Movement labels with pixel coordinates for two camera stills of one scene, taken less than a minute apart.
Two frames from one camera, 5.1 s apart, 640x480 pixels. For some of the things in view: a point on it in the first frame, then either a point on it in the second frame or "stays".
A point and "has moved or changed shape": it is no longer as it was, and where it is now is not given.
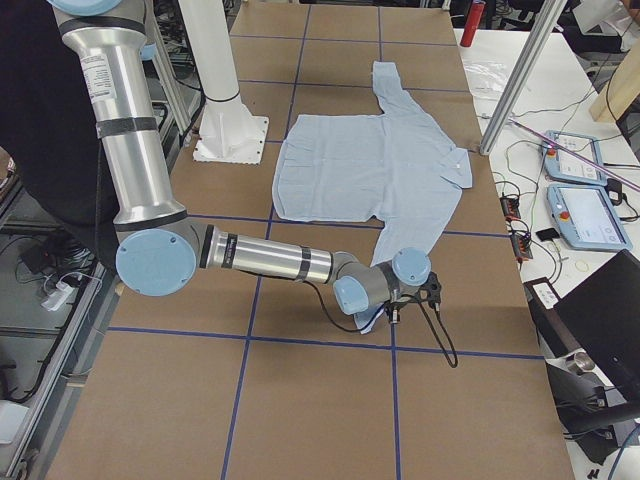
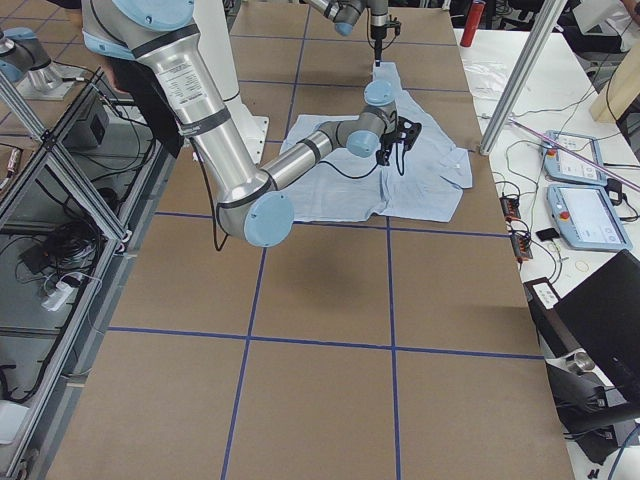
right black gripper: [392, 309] → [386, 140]
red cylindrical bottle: [476, 13] stays
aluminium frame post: [547, 17] stays
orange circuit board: [510, 208] stays
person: [47, 134] → [131, 77]
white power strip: [58, 297] stays
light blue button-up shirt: [400, 170] has moved or changed shape
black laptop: [598, 321] stays
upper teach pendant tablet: [562, 164] stays
